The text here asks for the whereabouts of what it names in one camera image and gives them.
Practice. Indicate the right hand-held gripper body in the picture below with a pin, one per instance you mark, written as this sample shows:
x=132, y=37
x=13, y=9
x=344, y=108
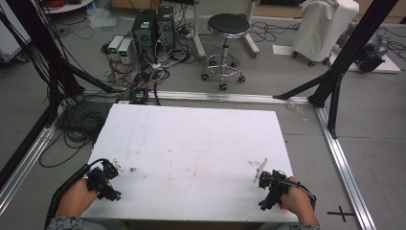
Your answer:
x=275, y=191

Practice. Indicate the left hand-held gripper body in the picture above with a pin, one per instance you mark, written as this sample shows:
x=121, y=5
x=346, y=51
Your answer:
x=101, y=186

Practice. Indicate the white plastic stick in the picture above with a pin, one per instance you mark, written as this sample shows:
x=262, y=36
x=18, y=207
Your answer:
x=260, y=170

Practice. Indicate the person's right hand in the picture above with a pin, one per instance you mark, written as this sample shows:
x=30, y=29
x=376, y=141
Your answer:
x=298, y=199

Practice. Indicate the person's left hand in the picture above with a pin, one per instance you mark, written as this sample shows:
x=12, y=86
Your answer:
x=76, y=199

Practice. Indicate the white power supply box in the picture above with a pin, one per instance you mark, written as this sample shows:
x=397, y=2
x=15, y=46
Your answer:
x=126, y=50
x=115, y=44

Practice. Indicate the black computer tower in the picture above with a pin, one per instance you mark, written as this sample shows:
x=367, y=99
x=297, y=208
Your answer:
x=144, y=30
x=166, y=25

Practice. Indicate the clear plastic bag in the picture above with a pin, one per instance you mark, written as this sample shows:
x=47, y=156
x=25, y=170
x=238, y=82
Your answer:
x=102, y=17

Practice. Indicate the black round stool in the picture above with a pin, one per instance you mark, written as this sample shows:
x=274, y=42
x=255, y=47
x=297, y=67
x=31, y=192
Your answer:
x=227, y=32

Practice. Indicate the white covered cart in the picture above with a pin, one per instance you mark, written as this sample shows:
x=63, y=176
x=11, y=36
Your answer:
x=322, y=27

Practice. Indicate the white cabinet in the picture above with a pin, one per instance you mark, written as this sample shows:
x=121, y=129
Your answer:
x=9, y=38

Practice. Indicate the grey and black machine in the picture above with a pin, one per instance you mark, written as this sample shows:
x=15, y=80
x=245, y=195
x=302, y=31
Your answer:
x=373, y=52

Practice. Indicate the white round table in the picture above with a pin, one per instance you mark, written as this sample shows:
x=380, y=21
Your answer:
x=68, y=5

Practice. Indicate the white floor board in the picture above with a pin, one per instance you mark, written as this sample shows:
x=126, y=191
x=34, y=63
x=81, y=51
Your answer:
x=387, y=65

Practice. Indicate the aluminium floor rail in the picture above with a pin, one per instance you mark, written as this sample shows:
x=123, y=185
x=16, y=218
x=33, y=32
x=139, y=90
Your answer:
x=343, y=166
x=27, y=163
x=223, y=96

